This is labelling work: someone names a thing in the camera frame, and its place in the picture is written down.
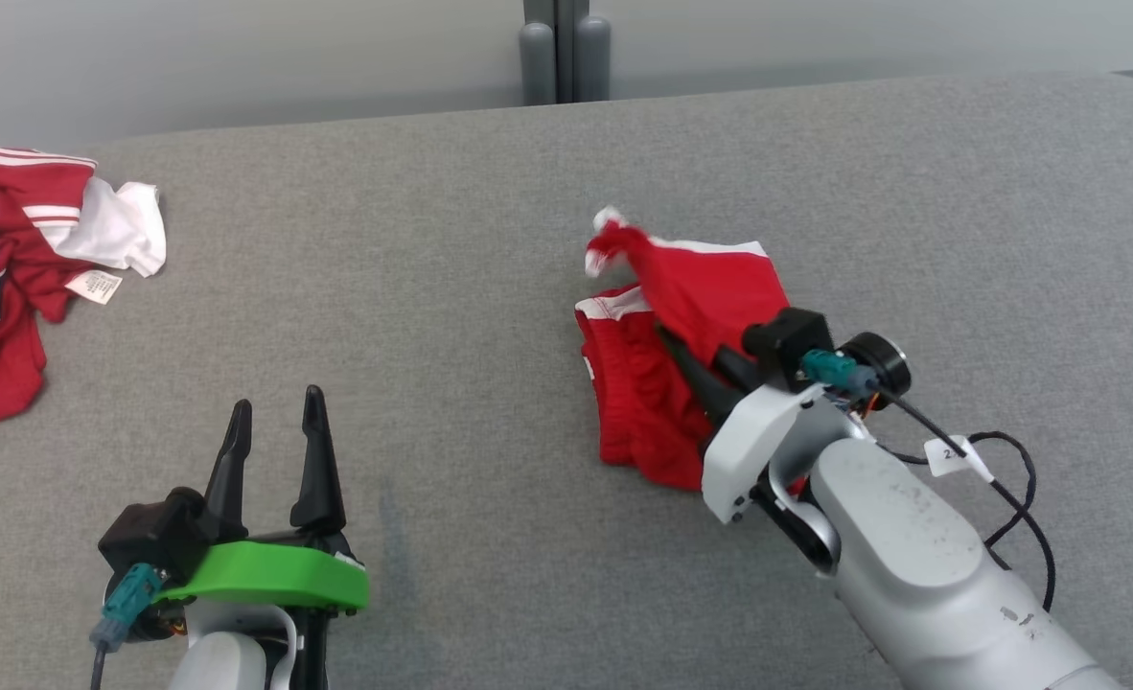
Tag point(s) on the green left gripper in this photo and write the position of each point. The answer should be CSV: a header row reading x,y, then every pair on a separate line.
x,y
269,575

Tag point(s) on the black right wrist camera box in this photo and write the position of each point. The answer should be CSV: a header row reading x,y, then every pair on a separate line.
x,y
787,340

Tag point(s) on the black right wrist round housing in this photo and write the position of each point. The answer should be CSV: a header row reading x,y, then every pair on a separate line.
x,y
883,359

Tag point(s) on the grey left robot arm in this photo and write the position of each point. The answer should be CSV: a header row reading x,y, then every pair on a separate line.
x,y
226,656

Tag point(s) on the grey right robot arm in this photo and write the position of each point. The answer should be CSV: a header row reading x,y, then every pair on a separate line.
x,y
912,556

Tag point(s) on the grey metal upright post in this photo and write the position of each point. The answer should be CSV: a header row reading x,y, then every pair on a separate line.
x,y
565,48

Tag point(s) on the red shorts with white trim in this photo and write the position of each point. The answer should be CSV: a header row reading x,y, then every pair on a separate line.
x,y
643,412

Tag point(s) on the red jersey with white sleeves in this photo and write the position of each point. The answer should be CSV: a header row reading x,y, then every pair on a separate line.
x,y
1,335

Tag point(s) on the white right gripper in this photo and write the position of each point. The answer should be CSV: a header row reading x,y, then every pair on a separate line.
x,y
753,431

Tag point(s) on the black wrist round housing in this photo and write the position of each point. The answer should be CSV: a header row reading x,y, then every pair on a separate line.
x,y
883,359
159,623

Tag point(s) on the black left wrist round housing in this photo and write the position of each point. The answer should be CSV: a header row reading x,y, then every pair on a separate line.
x,y
159,623

